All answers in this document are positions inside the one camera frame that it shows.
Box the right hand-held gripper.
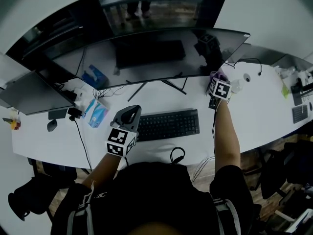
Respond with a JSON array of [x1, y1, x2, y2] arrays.
[[208, 77, 232, 110]]

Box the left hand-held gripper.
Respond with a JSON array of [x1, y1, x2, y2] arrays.
[[106, 104, 142, 158]]

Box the purple cloth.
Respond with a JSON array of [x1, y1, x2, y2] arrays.
[[209, 69, 230, 83]]

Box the wide black monitor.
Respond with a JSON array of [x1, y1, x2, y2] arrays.
[[21, 27, 251, 102]]

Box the person's left forearm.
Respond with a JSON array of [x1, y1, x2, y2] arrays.
[[82, 152, 124, 188]]

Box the person's right forearm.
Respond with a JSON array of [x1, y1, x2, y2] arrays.
[[213, 98, 242, 171]]

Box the small black monitor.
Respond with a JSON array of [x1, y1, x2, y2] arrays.
[[0, 70, 77, 120]]

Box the blue tissue pack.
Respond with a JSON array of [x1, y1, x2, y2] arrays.
[[87, 99, 110, 128]]

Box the black keyboard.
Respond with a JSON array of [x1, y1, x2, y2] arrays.
[[136, 109, 201, 142]]

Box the white power strip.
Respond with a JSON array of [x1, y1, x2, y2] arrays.
[[73, 87, 89, 105]]

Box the black power adapter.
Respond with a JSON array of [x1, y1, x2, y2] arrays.
[[66, 107, 83, 118]]

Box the black headphones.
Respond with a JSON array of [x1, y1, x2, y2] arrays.
[[170, 146, 186, 165]]

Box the black desk device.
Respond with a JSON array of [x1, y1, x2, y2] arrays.
[[290, 70, 313, 107]]

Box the grey desk partition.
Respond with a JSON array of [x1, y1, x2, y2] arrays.
[[271, 54, 313, 71]]

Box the black computer mouse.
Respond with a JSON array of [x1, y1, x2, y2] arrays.
[[46, 118, 58, 133]]

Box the person's black shirt torso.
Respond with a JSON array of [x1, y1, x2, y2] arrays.
[[50, 162, 259, 235]]

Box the small dark keyboard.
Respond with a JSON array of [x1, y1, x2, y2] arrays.
[[291, 104, 309, 124]]

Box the black vertical strip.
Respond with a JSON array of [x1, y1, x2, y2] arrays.
[[214, 0, 232, 30]]

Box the black office chair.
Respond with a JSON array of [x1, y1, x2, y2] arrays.
[[7, 174, 77, 222], [259, 141, 313, 200]]

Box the dark glass window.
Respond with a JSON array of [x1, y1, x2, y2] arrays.
[[6, 0, 231, 58]]

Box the tangled black cables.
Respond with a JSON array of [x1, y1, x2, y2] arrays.
[[92, 84, 125, 99]]

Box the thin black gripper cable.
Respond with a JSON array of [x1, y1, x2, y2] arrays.
[[212, 108, 217, 161]]

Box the black earphone cable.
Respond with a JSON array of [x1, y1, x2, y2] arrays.
[[233, 58, 264, 77]]

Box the black plug with cable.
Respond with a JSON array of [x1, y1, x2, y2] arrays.
[[68, 115, 93, 171]]

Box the grey shoulder strap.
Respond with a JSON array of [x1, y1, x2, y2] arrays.
[[66, 197, 95, 235], [212, 198, 242, 235]]

